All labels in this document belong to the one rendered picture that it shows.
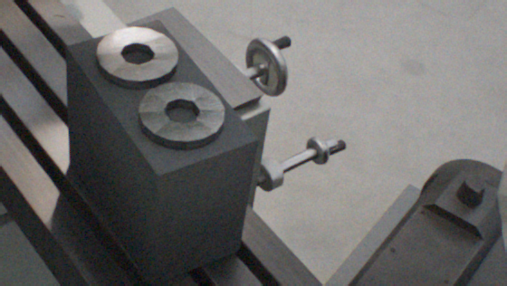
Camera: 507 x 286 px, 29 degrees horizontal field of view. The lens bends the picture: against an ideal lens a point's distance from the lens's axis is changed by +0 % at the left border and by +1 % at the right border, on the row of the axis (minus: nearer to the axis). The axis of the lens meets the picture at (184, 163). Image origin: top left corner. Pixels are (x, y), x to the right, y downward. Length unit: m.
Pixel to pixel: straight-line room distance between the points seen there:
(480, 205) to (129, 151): 0.89
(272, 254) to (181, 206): 0.17
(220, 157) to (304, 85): 1.85
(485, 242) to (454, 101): 1.20
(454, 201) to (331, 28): 1.38
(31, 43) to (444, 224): 0.78
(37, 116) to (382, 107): 1.67
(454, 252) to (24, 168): 0.79
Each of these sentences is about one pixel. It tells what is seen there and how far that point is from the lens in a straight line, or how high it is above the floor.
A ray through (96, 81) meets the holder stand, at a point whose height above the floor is 1.15.
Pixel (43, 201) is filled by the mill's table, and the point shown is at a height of 0.96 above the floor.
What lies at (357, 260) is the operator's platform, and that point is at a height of 0.40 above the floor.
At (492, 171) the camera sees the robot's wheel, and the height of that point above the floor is 0.60.
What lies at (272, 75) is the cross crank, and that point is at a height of 0.66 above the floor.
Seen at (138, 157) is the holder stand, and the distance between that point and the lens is 0.98.
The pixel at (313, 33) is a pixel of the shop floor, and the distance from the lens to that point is 3.01.
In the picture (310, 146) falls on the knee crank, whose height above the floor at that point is 0.55.
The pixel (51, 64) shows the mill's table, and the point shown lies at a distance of 1.35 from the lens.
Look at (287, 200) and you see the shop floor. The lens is 2.49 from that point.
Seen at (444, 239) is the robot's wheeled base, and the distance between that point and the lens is 1.71.
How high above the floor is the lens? 1.85
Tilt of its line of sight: 47 degrees down
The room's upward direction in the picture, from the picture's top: 6 degrees clockwise
